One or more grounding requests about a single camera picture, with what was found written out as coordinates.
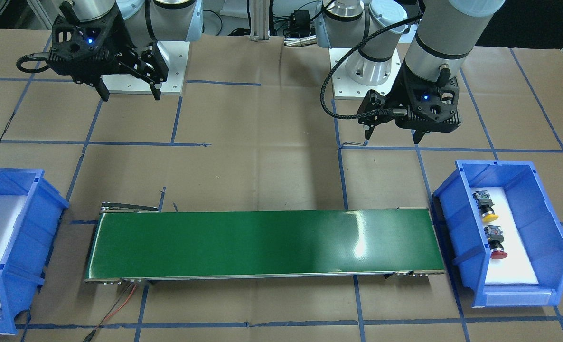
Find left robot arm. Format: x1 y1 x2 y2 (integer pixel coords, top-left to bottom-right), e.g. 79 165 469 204
316 0 504 143

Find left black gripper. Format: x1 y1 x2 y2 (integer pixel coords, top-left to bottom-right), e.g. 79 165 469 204
357 63 461 145

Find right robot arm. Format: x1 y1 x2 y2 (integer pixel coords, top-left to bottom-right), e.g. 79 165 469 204
46 0 203 101

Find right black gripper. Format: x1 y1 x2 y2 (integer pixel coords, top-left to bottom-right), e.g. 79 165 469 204
48 2 168 102

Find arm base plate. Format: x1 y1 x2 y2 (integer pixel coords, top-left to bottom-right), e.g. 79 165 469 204
100 41 190 95
331 49 402 100

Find blue source bin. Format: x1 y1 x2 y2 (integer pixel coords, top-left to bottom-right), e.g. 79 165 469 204
434 160 563 307

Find green conveyor belt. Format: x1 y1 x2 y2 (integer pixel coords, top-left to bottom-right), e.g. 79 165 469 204
84 209 445 282

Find red push button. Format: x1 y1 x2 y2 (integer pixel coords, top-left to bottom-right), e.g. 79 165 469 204
484 225 508 260

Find red black conveyor wires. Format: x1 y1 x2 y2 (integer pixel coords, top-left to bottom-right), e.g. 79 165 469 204
81 281 140 342

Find white foam pad source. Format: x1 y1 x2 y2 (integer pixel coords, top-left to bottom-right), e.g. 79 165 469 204
470 188 538 285

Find aluminium frame post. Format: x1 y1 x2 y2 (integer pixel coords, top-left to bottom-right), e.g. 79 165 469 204
248 0 273 41

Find blue destination bin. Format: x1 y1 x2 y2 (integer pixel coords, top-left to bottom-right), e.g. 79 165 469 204
0 168 69 335

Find yellow push button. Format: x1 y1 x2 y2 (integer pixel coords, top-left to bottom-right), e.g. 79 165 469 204
472 190 499 223

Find black power adapter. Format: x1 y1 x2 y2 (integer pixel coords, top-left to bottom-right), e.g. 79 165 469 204
290 9 310 27

